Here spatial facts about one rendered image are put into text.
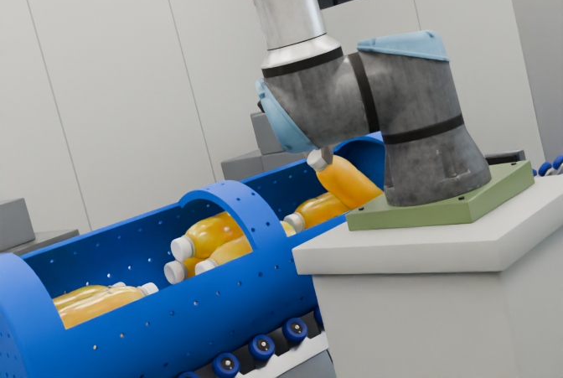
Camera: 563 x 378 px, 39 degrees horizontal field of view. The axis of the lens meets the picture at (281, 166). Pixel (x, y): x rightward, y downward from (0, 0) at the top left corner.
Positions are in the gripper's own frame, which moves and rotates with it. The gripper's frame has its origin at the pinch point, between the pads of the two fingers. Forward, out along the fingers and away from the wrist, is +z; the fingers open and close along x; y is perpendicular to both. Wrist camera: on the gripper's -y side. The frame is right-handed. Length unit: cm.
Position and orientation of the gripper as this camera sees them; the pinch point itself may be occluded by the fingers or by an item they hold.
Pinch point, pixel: (317, 159)
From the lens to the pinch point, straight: 147.6
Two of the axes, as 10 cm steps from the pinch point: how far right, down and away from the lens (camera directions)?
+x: -6.2, 0.6, 7.8
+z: 2.4, 9.6, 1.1
